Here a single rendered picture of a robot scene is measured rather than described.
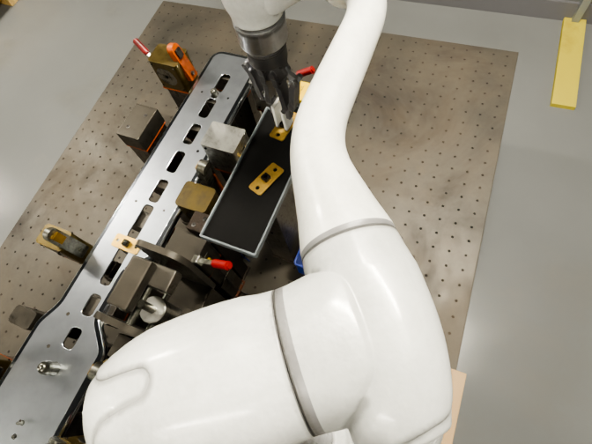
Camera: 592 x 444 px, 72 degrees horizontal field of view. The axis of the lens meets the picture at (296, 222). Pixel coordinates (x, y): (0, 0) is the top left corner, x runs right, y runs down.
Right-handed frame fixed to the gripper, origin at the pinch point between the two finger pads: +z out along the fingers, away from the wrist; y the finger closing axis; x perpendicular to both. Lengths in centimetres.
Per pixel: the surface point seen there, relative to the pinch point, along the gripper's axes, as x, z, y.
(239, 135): 3.0, 11.8, 13.7
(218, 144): 7.7, 11.8, 17.3
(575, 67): -175, 120, -70
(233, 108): -10.0, 22.4, 27.5
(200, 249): 33.3, 14.8, 5.8
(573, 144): -125, 123, -83
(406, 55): -80, 53, -1
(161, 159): 14.4, 22.7, 37.5
